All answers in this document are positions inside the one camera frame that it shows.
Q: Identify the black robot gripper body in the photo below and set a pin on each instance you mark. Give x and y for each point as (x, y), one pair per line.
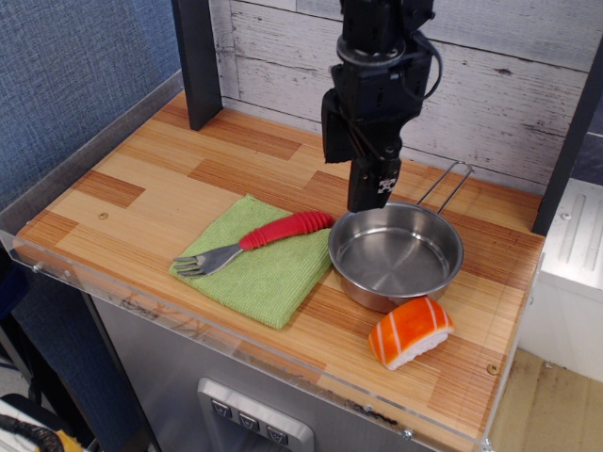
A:
(377, 100)

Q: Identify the black left frame post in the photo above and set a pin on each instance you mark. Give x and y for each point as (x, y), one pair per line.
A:
(198, 58)

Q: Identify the black right frame post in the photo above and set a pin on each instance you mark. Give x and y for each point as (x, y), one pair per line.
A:
(585, 110)

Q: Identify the stainless steel cabinet front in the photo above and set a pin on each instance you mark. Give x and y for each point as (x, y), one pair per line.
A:
(165, 360)

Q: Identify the clear acrylic table guard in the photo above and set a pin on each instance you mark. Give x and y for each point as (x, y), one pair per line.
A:
(37, 265)

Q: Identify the stainless steel pot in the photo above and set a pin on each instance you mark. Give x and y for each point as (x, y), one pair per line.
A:
(388, 256)

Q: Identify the silver button control panel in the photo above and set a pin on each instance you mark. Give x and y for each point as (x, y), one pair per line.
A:
(237, 422)

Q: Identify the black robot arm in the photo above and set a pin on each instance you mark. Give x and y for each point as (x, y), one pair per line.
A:
(380, 31)

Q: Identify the orange salmon sushi toy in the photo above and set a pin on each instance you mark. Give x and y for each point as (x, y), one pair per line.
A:
(415, 327)

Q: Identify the yellow black bag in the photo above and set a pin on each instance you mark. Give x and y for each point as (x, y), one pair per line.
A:
(44, 439)

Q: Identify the red handled metal fork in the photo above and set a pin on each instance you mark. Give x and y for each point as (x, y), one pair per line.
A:
(212, 261)

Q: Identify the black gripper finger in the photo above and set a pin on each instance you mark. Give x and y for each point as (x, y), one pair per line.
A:
(371, 182)
(336, 136)

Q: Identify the white aluminium side block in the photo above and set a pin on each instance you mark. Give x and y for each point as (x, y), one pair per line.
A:
(573, 246)

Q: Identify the green folded cloth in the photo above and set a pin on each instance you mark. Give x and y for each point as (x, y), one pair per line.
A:
(267, 284)

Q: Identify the black frame post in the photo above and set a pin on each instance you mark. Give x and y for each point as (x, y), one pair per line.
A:
(585, 110)
(198, 58)

